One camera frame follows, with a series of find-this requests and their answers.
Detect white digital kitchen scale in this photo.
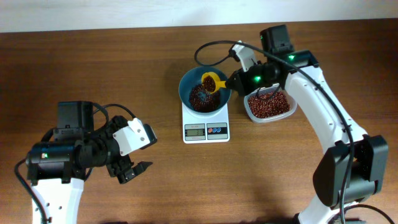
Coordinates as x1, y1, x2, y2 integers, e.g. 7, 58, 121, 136
182, 104, 230, 144

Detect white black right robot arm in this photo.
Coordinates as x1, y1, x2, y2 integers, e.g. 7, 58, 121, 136
226, 25, 388, 223

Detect red adzuki beans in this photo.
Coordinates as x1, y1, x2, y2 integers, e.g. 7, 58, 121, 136
189, 77, 290, 118

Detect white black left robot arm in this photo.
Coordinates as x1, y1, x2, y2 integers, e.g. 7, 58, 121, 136
19, 101, 157, 223

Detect blue plastic bowl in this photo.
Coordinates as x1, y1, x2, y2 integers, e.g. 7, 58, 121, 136
178, 67, 231, 116

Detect clear plastic food container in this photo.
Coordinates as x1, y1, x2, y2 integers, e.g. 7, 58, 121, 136
244, 84, 297, 123

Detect yellow plastic measuring scoop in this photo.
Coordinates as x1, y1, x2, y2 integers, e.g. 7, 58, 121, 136
201, 72, 226, 94

